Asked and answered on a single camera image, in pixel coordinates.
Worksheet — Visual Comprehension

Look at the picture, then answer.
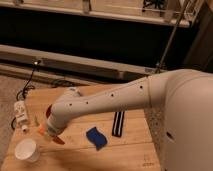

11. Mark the orange pepper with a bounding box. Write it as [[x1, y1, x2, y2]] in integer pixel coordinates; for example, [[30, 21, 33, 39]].
[[38, 124, 47, 135]]

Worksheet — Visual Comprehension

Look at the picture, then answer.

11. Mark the white power strip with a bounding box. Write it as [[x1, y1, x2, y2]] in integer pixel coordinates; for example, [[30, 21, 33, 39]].
[[14, 100, 29, 132]]

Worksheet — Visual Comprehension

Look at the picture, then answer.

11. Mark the red-orange bowl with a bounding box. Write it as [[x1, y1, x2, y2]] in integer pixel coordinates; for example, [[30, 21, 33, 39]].
[[46, 106, 65, 145]]

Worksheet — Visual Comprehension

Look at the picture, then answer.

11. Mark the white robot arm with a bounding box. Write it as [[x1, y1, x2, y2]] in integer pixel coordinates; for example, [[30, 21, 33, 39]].
[[39, 69, 213, 171]]

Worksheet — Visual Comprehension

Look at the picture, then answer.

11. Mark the black white striped block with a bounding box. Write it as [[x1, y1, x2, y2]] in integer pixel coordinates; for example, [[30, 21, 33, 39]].
[[112, 111, 125, 137]]

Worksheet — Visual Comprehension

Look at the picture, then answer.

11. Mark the black power cable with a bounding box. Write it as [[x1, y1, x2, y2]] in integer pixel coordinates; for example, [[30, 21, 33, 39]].
[[10, 60, 43, 131]]

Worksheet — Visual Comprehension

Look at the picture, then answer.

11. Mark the grey baseboard rail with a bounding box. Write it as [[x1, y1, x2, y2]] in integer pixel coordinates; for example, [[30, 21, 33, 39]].
[[0, 44, 168, 83]]

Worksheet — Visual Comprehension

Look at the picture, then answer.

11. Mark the white ceramic cup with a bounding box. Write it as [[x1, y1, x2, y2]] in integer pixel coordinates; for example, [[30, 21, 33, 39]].
[[14, 138, 40, 163]]

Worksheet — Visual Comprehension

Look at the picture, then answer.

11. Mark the blue sponge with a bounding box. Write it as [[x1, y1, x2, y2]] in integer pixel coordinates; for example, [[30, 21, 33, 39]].
[[86, 127, 107, 150]]

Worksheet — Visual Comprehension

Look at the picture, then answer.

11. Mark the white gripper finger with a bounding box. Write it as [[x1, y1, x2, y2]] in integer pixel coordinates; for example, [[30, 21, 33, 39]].
[[34, 116, 40, 127]]

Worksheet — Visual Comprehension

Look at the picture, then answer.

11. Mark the metal pole stand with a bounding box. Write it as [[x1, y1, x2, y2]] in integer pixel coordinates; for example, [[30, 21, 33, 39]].
[[154, 0, 190, 73]]

